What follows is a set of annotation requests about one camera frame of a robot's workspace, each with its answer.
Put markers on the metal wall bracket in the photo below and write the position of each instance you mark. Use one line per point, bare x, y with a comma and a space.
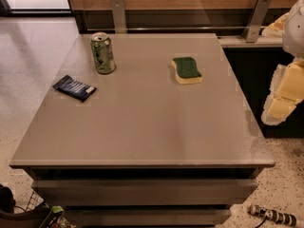
251, 32
118, 14

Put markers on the black and white striped tool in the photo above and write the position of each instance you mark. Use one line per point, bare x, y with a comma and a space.
275, 216

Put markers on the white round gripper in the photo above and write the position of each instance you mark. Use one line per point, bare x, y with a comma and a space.
294, 30

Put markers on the left metal wall bracket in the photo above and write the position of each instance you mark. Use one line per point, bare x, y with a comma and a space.
118, 14

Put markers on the green and yellow sponge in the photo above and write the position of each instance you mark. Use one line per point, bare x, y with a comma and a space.
186, 71

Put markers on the right metal wall bracket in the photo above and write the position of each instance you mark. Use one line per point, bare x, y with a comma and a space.
251, 32

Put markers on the green soda can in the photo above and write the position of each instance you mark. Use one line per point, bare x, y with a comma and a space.
102, 53

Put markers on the dark blue rxbar wrapper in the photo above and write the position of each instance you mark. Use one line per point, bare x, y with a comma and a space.
75, 89

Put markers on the grey drawer cabinet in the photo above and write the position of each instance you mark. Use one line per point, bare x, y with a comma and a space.
144, 150

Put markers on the dark bin with items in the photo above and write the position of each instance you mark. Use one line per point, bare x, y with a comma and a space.
37, 215

